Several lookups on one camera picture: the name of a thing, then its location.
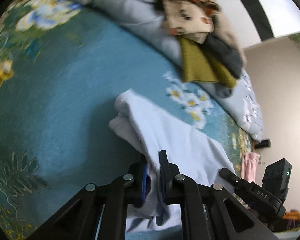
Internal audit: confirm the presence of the light blue printed t-shirt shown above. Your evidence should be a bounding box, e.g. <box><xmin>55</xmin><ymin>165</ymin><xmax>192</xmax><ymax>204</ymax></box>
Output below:
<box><xmin>109</xmin><ymin>89</ymin><xmax>234</xmax><ymax>232</ymax></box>

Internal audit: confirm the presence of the beige floral garment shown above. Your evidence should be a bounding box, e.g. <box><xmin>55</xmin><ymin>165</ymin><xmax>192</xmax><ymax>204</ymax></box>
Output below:
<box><xmin>161</xmin><ymin>0</ymin><xmax>247</xmax><ymax>65</ymax></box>

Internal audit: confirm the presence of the mustard yellow knit sweater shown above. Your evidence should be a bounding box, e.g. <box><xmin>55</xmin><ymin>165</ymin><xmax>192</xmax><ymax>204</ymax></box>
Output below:
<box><xmin>179</xmin><ymin>38</ymin><xmax>237</xmax><ymax>89</ymax></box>

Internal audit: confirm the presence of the dark grey garment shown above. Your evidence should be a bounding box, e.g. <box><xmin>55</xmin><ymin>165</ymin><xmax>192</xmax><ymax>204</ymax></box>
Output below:
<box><xmin>203</xmin><ymin>33</ymin><xmax>244</xmax><ymax>80</ymax></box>

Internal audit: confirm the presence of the dark clothes pile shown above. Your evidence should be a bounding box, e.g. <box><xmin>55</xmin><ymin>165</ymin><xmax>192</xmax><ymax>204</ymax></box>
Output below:
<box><xmin>273</xmin><ymin>210</ymin><xmax>300</xmax><ymax>232</ymax></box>

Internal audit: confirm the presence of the black box on wall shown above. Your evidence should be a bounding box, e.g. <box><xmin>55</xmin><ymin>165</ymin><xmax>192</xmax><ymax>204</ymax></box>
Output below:
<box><xmin>255</xmin><ymin>139</ymin><xmax>271</xmax><ymax>148</ymax></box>

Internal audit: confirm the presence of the teal floral bed blanket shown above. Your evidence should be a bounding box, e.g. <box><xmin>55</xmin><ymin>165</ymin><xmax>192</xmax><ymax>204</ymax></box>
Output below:
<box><xmin>0</xmin><ymin>0</ymin><xmax>252</xmax><ymax>239</ymax></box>

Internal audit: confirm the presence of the pink cloth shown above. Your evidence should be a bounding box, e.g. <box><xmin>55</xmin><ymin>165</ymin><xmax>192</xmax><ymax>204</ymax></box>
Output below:
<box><xmin>241</xmin><ymin>152</ymin><xmax>260</xmax><ymax>183</ymax></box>

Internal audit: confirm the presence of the grey blue floral quilt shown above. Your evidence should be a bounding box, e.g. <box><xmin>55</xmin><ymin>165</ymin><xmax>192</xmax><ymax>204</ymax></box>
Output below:
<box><xmin>74</xmin><ymin>0</ymin><xmax>263</xmax><ymax>141</ymax></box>

